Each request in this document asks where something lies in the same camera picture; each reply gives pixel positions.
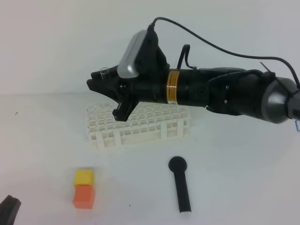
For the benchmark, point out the clear glass test tube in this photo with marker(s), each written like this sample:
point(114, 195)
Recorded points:
point(105, 73)

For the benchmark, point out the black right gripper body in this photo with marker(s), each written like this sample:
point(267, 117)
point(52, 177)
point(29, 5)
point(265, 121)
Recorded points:
point(149, 86)

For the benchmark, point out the orange cube block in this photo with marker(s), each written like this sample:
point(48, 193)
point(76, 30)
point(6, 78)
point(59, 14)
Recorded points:
point(84, 197)

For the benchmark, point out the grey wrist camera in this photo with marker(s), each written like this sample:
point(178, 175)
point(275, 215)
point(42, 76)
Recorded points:
point(126, 68)

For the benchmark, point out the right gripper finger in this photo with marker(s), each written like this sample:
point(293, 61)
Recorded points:
point(114, 77)
point(102, 88)

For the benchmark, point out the yellow cube block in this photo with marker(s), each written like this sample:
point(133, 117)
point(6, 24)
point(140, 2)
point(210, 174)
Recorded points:
point(84, 177)

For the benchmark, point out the black plastic scoop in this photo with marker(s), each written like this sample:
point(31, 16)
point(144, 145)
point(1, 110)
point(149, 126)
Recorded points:
point(178, 166)

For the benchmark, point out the white test tube rack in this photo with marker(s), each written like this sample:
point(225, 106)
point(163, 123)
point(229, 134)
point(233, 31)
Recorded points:
point(147, 122)

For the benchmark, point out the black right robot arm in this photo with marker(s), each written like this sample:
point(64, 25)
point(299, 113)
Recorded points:
point(233, 91)

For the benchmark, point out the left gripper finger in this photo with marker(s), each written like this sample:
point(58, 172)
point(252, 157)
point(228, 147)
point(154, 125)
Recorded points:
point(9, 208)

